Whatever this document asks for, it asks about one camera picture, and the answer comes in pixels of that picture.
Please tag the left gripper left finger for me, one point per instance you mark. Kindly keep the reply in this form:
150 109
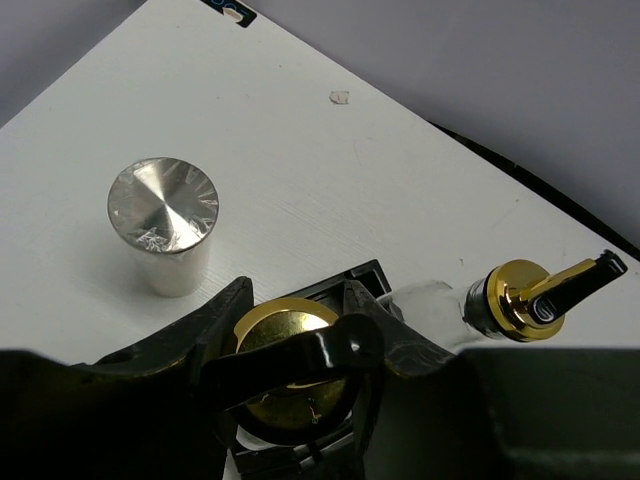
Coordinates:
134 414

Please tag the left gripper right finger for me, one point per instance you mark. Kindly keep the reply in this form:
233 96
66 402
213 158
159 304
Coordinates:
503 413

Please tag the dark sauce glass bottle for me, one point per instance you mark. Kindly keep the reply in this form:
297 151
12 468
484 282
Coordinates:
517 301

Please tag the clear oil glass bottle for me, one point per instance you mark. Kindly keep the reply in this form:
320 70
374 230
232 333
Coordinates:
291 369

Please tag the black three-compartment tray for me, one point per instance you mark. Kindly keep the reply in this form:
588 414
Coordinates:
340 454

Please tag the silver-lid clear shaker jar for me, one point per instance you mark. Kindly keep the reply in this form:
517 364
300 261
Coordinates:
165 210

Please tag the small tape scrap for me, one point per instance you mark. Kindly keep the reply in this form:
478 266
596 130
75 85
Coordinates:
339 97

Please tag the left blue logo sticker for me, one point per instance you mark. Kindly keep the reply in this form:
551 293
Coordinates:
240 13

